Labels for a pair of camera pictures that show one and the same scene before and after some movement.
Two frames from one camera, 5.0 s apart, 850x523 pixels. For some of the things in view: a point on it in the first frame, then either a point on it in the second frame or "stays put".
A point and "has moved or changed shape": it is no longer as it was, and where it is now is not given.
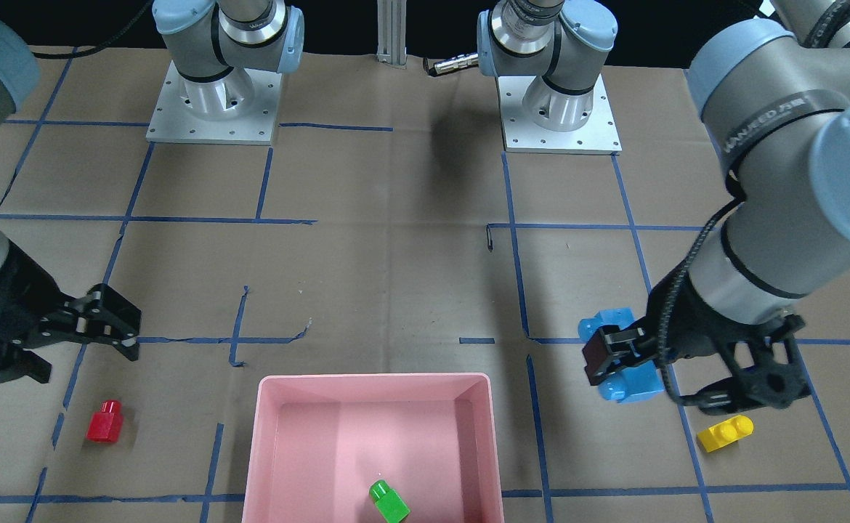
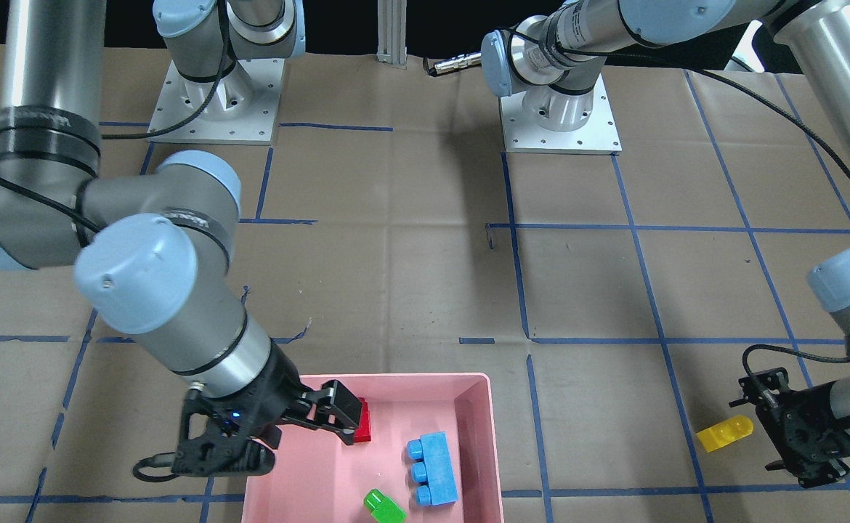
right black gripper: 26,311 → 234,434
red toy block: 105,425 → 363,432
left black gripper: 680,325 → 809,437
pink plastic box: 320,441 stays put
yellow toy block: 726,432 stays put
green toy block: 390,505 has moved or changed shape
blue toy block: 636,381 → 436,471
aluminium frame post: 391,16 stays put
